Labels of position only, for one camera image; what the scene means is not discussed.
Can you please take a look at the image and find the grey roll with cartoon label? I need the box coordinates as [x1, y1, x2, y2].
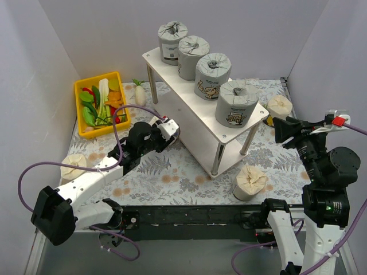
[178, 36, 210, 81]

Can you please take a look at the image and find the grey roll with QR label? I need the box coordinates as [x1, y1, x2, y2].
[158, 21, 188, 66]

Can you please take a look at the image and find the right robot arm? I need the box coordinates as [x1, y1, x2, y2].
[259, 113, 361, 274]

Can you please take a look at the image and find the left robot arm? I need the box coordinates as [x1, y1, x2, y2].
[31, 119, 179, 246]

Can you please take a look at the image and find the white two-tier shelf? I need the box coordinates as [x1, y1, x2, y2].
[142, 48, 268, 178]

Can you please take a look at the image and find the beige roll back right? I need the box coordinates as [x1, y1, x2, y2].
[264, 95, 292, 127]

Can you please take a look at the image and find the beige roll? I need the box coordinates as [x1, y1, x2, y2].
[264, 95, 292, 127]
[60, 154, 88, 185]
[232, 165, 268, 201]

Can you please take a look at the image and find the floral table mat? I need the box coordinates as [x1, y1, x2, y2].
[68, 80, 309, 205]

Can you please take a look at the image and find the white radish toy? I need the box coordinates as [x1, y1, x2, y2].
[132, 78, 146, 106]

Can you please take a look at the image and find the beige roll front right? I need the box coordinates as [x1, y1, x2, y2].
[232, 165, 268, 201]

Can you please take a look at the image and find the white bok choy toy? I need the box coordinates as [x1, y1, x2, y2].
[98, 78, 109, 112]

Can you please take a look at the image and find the orange ginger toy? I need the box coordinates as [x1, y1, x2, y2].
[104, 91, 123, 109]

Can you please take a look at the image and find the yellow green fruit toy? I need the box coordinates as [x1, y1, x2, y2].
[108, 78, 120, 91]

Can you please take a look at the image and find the green leafy vegetable toy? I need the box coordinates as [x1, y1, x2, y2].
[82, 107, 95, 127]

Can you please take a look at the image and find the yellow plastic bin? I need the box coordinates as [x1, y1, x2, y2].
[74, 72, 131, 139]

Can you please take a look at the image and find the green pepper toy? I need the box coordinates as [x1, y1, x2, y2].
[92, 85, 100, 109]

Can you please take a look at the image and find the beige roll far left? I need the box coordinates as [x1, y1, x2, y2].
[60, 154, 88, 185]

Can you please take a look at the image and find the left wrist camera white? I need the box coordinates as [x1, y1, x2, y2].
[149, 116, 180, 143]

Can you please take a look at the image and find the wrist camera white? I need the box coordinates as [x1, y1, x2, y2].
[310, 109, 351, 135]
[149, 116, 180, 143]

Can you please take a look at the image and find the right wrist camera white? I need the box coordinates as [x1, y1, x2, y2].
[310, 109, 351, 135]

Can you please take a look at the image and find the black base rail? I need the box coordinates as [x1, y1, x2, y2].
[122, 205, 272, 241]

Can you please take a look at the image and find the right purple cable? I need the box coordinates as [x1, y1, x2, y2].
[231, 121, 367, 275]

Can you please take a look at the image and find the aluminium frame rail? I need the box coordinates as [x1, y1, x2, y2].
[25, 76, 359, 275]

